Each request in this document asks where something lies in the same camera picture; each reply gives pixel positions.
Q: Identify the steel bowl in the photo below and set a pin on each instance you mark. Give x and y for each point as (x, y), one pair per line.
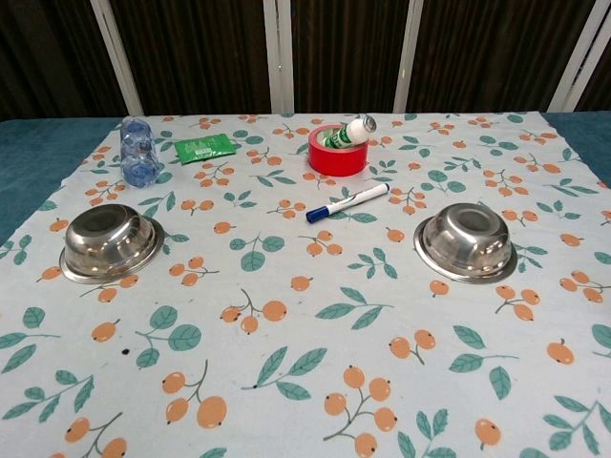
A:
(465, 243)
(110, 243)

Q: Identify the floral tablecloth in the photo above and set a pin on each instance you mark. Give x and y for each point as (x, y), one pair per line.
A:
(286, 267)

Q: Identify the white marker blue cap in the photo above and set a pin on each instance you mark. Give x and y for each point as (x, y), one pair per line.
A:
(348, 202)

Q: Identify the red tape roll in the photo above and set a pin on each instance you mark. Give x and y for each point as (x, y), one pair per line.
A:
(334, 160)

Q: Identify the white glue bottle green label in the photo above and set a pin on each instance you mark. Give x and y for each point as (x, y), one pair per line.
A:
(355, 131)

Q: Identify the green foil packet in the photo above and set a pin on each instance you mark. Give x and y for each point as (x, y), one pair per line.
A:
(203, 148)

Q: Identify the clear plastic water bottle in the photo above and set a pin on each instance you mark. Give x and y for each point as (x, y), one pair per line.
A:
(138, 152)

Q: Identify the white screen frame post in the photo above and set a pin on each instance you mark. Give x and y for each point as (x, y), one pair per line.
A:
(279, 57)
(117, 57)
(584, 52)
(415, 57)

